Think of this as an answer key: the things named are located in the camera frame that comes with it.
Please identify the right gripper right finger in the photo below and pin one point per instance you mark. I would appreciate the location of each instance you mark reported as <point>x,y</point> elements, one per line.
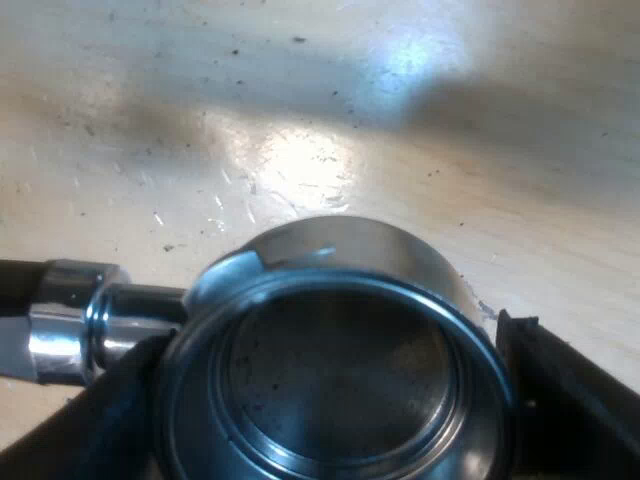
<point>575,400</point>

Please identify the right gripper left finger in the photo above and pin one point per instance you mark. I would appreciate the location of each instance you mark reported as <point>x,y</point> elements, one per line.
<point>100,420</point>

